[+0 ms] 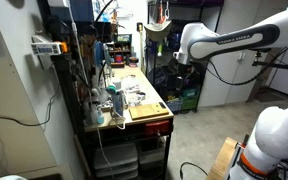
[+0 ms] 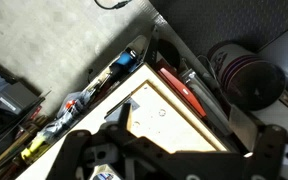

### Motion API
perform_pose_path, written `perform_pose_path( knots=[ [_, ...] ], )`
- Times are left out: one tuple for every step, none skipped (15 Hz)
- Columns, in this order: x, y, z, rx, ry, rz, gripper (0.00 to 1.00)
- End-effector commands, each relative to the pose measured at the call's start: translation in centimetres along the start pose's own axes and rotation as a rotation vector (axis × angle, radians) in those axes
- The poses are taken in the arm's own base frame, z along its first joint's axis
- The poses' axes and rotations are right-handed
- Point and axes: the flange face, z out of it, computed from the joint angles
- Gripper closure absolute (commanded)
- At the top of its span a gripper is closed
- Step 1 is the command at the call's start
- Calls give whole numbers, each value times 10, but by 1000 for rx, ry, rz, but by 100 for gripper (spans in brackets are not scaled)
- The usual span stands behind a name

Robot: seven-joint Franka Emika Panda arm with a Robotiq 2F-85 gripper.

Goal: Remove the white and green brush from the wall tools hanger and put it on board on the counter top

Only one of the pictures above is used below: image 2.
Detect red metal box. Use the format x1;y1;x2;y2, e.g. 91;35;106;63
157;66;208;118

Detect grey metal case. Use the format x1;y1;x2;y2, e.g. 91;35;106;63
180;68;232;134

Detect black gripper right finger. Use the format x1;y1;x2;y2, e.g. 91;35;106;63
243;124;288;180

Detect small red tool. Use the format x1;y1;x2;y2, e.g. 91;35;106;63
65;99;77;111

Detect black case with white label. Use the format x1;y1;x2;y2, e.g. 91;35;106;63
0;61;43;116

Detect wooden cutting board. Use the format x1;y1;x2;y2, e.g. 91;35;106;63
105;79;230;155

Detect black floor cable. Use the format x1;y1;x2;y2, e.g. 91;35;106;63
93;0;132;11

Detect blue cylindrical tool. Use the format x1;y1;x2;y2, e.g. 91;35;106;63
117;51;137;68

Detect yellow grip tool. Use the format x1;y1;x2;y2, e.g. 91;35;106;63
20;135;50;162

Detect white purple striped trash can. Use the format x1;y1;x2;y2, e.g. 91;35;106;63
206;40;287;112

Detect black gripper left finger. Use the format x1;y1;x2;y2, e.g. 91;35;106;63
46;102;135;180

